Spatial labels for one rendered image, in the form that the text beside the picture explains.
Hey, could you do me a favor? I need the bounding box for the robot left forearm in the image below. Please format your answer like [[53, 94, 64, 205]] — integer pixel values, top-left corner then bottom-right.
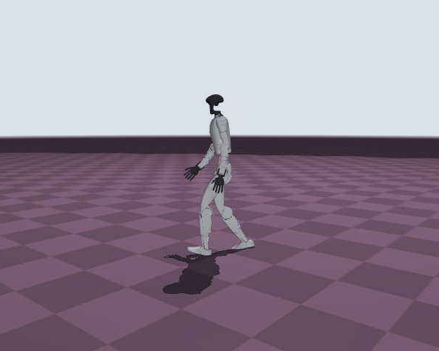
[[219, 143, 230, 175]]

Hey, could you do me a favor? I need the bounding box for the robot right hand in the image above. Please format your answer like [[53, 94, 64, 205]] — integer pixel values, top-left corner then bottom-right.
[[184, 162, 205, 181]]

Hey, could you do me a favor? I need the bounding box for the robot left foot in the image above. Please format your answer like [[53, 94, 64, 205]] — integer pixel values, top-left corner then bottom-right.
[[187, 246, 212, 255]]

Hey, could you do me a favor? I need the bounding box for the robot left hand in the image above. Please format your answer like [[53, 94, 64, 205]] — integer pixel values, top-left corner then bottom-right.
[[212, 169, 226, 193]]

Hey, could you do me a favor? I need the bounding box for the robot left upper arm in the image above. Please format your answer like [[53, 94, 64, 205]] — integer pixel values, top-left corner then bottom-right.
[[216, 118, 230, 150]]

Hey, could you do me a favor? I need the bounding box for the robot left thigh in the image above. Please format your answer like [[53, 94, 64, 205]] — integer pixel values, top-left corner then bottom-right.
[[200, 169, 232, 215]]

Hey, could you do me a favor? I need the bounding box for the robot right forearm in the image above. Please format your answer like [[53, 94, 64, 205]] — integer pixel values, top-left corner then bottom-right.
[[198, 147, 214, 169]]

